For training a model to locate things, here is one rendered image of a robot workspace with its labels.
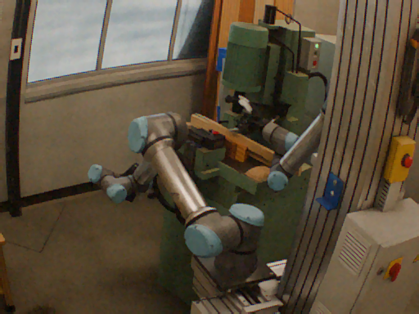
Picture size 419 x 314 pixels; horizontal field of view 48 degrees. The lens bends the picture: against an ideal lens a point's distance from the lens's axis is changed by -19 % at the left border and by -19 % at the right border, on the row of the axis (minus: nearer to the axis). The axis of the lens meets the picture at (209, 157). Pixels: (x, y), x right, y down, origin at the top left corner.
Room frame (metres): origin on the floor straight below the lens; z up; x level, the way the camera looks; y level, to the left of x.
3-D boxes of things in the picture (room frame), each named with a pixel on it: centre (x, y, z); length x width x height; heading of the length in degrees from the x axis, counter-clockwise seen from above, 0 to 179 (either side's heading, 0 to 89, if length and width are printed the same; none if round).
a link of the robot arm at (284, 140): (2.00, -0.28, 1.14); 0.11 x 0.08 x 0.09; 48
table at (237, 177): (2.33, -0.03, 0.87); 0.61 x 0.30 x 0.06; 48
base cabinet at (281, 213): (2.51, -0.17, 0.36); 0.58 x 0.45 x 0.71; 138
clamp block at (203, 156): (2.27, 0.03, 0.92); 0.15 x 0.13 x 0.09; 48
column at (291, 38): (2.64, -0.28, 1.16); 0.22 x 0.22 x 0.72; 48
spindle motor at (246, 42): (2.42, -0.09, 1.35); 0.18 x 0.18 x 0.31
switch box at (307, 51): (2.56, -0.41, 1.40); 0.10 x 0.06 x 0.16; 138
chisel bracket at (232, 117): (2.43, -0.10, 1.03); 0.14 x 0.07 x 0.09; 138
